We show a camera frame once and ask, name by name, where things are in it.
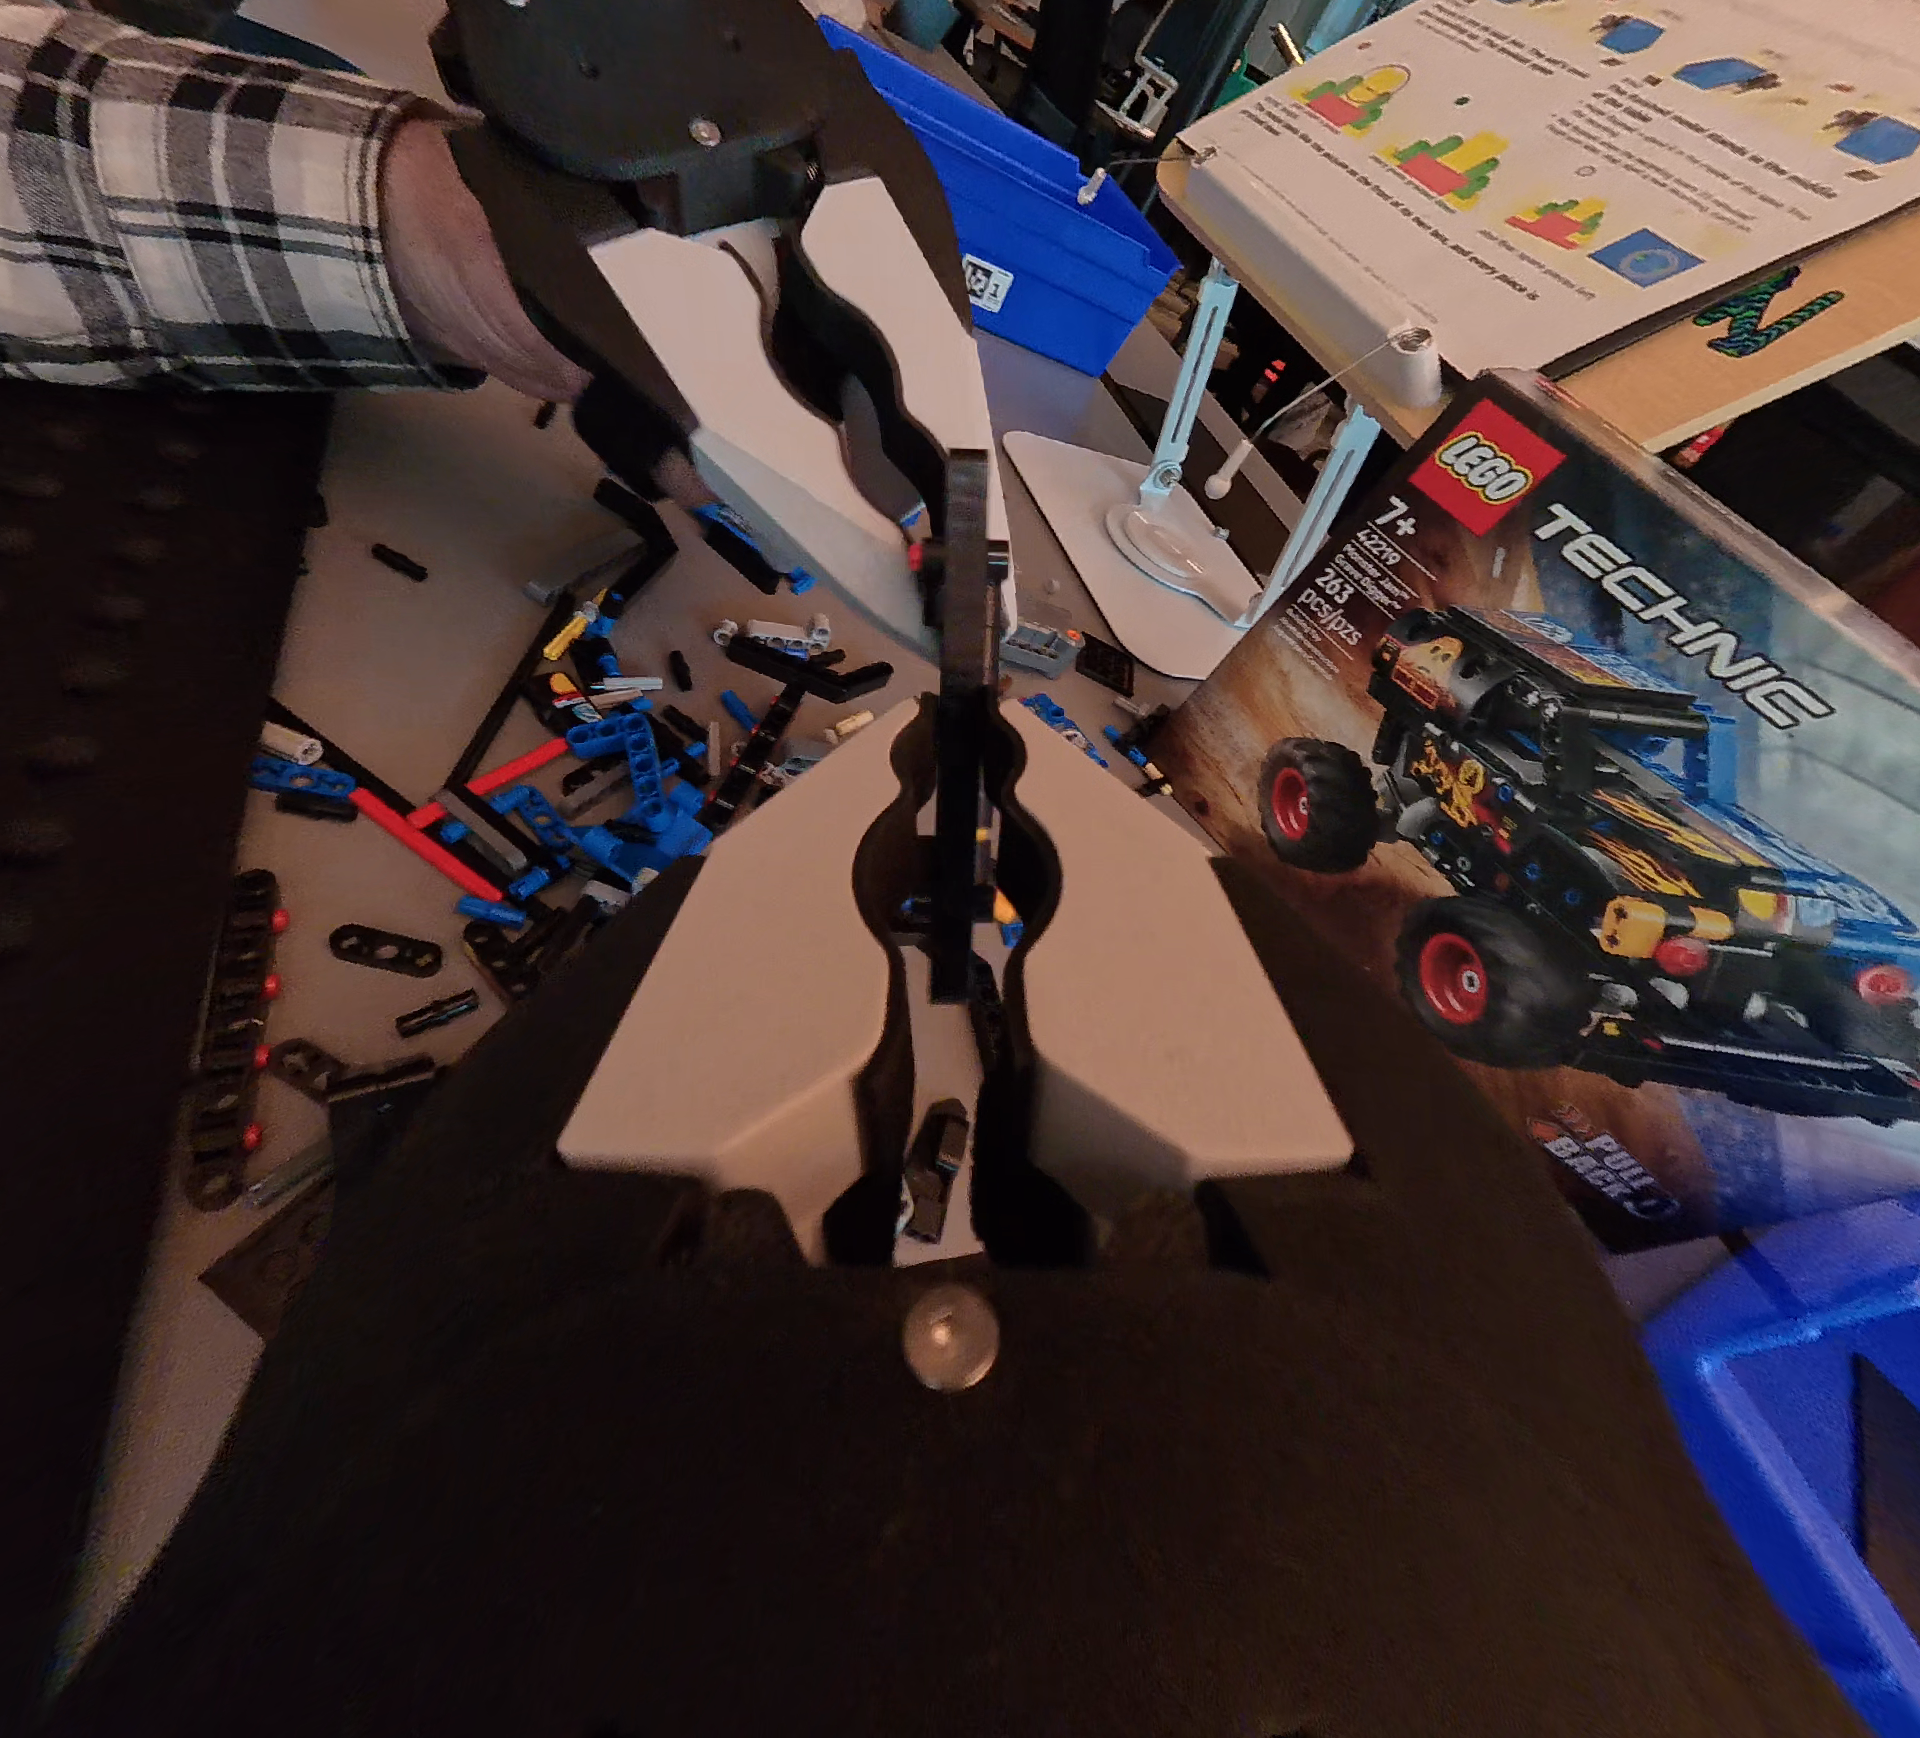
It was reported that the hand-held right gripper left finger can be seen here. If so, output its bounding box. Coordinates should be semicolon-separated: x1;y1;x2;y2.
557;698;934;1234

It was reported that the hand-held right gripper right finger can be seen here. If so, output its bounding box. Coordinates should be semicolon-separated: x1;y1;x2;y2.
984;705;1357;1247

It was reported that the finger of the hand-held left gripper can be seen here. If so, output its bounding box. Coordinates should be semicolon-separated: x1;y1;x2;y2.
586;217;938;667
787;172;994;630

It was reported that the long black toy beam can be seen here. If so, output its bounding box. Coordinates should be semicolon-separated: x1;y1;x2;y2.
912;447;1008;1007

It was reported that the person's left forearm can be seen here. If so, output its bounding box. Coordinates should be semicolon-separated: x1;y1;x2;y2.
0;0;603;408

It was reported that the grey desk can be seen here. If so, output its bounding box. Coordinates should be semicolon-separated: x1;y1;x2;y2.
59;0;1920;1680

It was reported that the blue bin with white tag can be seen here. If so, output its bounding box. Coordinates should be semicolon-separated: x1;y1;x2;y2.
811;14;1184;383

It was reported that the pile of toy building pieces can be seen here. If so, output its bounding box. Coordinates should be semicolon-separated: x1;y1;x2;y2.
241;495;908;995

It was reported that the short dark toy beam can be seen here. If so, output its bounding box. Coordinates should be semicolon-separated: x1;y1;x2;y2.
331;922;448;980

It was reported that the red toy axle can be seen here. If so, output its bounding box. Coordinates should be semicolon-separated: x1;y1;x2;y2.
346;779;515;897

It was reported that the black office chair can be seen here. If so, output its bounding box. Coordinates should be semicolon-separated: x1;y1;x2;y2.
1005;0;1130;152

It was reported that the toy truck set box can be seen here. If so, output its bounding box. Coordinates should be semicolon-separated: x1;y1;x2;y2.
1141;367;1920;1247

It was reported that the blue toy beam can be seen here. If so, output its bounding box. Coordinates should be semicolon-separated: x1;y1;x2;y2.
247;755;365;819

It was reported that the black beam with red pins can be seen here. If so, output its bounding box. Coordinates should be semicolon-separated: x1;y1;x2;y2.
180;868;290;1208

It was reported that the black dotted mat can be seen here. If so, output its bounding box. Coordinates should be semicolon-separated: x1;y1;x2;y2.
0;388;338;1636

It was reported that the instruction booklet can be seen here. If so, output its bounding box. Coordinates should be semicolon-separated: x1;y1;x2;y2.
1155;0;1920;427

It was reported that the plain blue plastic bin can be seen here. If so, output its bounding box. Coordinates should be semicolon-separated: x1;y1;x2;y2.
1636;1199;1920;1738

